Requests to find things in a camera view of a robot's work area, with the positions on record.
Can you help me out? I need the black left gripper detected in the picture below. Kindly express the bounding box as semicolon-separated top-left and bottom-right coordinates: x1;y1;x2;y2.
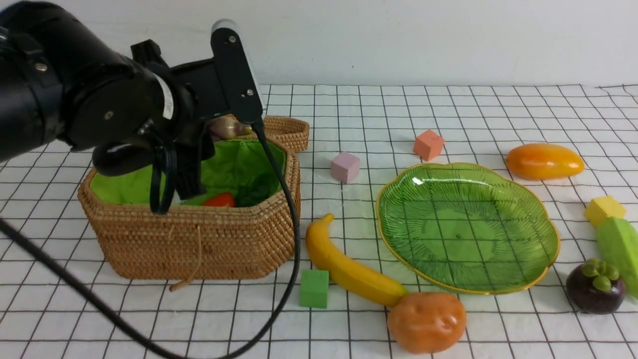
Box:
65;39;230;215

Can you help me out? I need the orange red pepper green stem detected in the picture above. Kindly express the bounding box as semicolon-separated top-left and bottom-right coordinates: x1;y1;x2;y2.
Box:
201;172;280;208

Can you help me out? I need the yellow banana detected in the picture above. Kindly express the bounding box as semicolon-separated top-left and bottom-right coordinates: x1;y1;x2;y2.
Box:
306;213;408;307

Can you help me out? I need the orange brown potato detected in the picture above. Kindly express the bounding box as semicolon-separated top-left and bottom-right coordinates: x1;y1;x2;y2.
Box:
386;292;467;355

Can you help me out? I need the orange yellow mango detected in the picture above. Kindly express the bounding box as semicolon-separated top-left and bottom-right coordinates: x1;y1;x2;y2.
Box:
504;143;585;181

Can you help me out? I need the dark purple mangosteen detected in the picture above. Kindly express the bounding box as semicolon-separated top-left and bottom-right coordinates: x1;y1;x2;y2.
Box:
566;258;626;315

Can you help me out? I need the light green vegetable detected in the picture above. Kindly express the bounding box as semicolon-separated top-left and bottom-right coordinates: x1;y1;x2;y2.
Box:
596;217;638;299

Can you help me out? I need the purple eggplant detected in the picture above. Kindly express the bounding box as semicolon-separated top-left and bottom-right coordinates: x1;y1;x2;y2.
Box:
92;115;252;177

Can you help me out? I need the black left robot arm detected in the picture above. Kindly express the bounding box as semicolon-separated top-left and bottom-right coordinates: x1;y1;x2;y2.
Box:
1;0;231;214

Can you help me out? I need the woven wicker basket green lining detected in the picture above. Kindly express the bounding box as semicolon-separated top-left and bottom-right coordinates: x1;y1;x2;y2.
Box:
77;139;301;280

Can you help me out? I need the woven wicker basket lid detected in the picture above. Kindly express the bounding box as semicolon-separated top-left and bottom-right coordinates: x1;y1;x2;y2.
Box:
263;116;310;153

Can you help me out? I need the pink foam cube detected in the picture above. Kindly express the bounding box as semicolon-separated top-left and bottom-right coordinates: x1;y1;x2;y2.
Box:
330;152;360;183

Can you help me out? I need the green foam cube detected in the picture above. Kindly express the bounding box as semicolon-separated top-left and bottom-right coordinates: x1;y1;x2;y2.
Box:
299;269;329;309

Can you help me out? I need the orange foam cube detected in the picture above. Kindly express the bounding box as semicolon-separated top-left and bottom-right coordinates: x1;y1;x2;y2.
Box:
413;129;445;162

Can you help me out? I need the green glass leaf plate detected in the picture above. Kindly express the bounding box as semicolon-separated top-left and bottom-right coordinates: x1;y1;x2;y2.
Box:
375;162;561;295

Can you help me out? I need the white checkered tablecloth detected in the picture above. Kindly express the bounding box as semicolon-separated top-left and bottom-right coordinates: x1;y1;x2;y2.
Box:
0;85;638;359

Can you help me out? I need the yellow foam cube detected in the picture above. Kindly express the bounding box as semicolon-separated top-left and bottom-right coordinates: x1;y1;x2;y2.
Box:
584;195;627;228

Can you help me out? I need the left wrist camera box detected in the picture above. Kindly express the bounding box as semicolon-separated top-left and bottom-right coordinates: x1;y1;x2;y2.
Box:
210;19;264;126

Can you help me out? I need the black left camera cable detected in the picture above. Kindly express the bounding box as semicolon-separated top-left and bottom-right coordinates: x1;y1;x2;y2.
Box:
0;120;301;359

